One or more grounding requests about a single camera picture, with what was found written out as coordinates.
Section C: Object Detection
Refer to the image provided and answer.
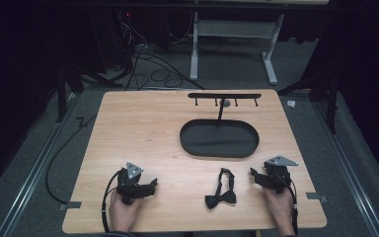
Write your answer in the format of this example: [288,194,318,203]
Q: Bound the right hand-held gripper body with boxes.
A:
[264,155,300,195]

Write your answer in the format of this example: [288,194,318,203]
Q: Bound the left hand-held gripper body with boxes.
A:
[115,161,146,205]

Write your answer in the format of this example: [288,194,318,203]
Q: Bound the black bow tie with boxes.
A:
[204,167,238,210]

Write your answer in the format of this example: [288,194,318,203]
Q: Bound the black hook rack with tray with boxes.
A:
[179,92,263,159]

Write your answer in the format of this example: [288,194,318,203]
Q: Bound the person's right hand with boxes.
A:
[264,187,296,237]

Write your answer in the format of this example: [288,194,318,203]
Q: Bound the grey tape piece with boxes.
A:
[58,200,83,212]
[305,192,329,204]

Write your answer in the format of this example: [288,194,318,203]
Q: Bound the black tripod stand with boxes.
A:
[54,61,123,124]
[276,63,341,135]

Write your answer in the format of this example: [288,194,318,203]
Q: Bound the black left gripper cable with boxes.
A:
[101,169,123,233]

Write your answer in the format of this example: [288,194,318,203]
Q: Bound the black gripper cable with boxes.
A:
[273,173,300,236]
[101,169,123,233]

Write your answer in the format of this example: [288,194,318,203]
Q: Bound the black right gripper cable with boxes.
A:
[273,173,300,236]

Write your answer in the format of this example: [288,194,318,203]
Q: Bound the metal floor rail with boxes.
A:
[0,93,82,237]
[310,98,379,237]

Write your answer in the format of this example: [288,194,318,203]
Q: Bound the black floor cable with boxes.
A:
[44,113,99,205]

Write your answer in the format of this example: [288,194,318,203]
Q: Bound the tangle of floor cables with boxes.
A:
[119,12,206,92]

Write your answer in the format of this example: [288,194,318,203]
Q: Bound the white metal desk frame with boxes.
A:
[189,12,286,86]

